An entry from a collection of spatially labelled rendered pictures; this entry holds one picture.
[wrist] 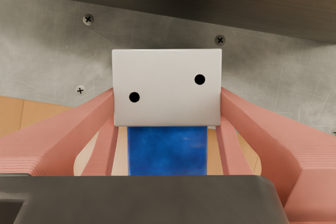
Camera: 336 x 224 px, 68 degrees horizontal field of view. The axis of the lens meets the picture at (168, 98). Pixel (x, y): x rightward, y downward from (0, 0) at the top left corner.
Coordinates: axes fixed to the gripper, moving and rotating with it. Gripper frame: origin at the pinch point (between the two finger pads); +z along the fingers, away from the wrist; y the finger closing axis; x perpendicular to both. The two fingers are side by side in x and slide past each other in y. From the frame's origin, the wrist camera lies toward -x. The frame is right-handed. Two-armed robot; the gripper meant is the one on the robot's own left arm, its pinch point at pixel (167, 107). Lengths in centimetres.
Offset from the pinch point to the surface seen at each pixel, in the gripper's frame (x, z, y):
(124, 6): -3.2, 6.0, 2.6
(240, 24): -2.4, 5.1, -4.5
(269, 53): -0.3, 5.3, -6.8
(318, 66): 0.4, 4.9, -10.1
